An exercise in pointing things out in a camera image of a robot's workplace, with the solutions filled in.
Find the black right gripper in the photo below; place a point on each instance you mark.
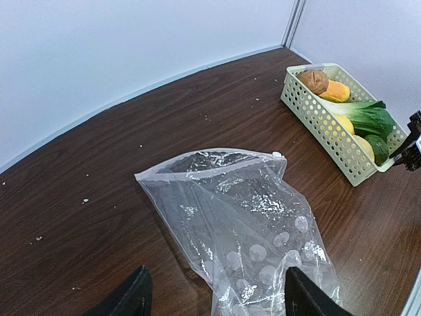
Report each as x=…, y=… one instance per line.
x=408, y=153

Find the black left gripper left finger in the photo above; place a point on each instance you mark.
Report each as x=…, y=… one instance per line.
x=133, y=296

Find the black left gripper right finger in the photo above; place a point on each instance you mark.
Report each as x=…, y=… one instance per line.
x=303, y=297

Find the green bok choy toy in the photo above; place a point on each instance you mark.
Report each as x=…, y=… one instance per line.
x=370, y=117

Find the clear zip top bag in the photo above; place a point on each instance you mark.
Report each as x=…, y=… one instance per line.
x=240, y=226

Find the brown potato toy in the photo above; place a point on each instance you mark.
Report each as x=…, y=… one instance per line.
x=315, y=80

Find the green pepper toy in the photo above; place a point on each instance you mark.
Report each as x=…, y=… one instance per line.
x=380, y=148

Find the beige walnut toy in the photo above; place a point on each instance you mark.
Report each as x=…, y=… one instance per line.
x=365, y=145

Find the pale green perforated basket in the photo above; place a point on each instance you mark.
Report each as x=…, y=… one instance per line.
x=310, y=110

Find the yellow lemon toy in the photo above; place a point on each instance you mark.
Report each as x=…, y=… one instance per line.
x=338, y=125

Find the orange mango slice toy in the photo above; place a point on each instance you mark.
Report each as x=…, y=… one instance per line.
x=336, y=92

